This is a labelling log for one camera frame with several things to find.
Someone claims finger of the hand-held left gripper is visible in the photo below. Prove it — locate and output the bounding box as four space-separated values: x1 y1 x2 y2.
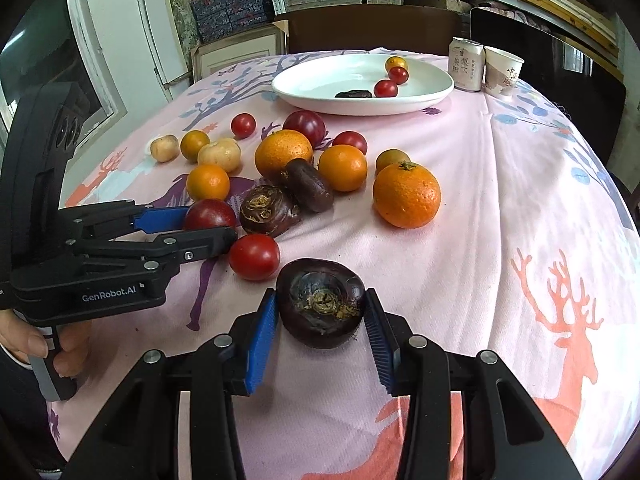
75 226 239 275
62 199 196 241

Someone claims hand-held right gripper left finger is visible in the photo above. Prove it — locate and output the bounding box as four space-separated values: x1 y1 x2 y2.
60 287 281 480

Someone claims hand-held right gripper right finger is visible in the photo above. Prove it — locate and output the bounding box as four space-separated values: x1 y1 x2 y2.
362 287 583 480

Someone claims dark red plum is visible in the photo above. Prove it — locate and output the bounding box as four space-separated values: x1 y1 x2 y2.
283 110 327 145
183 198 238 233

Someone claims small orange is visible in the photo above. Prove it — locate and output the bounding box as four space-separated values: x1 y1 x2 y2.
318 144 369 193
186 164 231 201

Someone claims small pale pepino melon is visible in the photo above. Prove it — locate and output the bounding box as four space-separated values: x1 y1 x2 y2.
150 134 180 163

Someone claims pale striped pepino melon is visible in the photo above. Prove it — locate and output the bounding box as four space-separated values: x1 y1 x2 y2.
197 138 242 171

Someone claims medium orange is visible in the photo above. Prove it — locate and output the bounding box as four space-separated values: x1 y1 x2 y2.
254 129 314 179

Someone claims oblong dark purple water chestnut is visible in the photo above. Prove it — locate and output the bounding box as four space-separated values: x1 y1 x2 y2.
277 158 335 214

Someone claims large orange with stem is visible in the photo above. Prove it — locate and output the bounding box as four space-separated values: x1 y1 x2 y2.
372 161 442 229

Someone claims yellow-green round fruit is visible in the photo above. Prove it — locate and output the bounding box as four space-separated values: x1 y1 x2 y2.
375 148 412 173

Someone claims white plate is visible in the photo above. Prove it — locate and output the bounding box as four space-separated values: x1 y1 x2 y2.
271 54 455 115

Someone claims person's left forearm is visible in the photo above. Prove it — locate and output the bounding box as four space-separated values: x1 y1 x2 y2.
0 347 66 480

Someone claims person's left hand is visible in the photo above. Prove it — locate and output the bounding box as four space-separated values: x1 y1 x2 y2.
0 307 94 378

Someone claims large red tomato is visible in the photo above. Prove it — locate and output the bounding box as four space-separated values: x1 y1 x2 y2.
228 233 281 281

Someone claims pink printed tablecloth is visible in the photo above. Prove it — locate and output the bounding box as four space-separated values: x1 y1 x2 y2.
47 47 633 480

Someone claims white board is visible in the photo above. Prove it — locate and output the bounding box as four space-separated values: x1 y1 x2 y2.
135 0 193 86

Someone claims mottled grey slab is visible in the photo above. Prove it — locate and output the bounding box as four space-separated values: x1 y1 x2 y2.
165 0 201 51

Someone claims window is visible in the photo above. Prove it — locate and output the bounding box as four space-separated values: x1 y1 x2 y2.
0 0 128 136

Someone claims stack of blue patterned boxes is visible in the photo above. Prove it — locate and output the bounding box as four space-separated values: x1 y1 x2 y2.
190 0 275 43

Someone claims brown wooden chair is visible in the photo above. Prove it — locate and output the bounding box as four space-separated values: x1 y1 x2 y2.
285 5 463 56

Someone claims pink drink can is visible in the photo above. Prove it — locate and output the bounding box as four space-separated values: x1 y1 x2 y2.
447 37 486 93

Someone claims printed paper cup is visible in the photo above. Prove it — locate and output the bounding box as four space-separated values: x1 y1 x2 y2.
481 45 525 99

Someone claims glossy black chair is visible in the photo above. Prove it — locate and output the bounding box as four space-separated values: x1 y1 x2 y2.
470 6 628 166

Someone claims stack of wooden frames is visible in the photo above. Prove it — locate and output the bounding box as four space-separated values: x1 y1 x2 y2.
510 0 623 61

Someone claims pale picture frame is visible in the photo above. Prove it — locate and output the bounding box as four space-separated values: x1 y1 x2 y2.
191 20 290 83

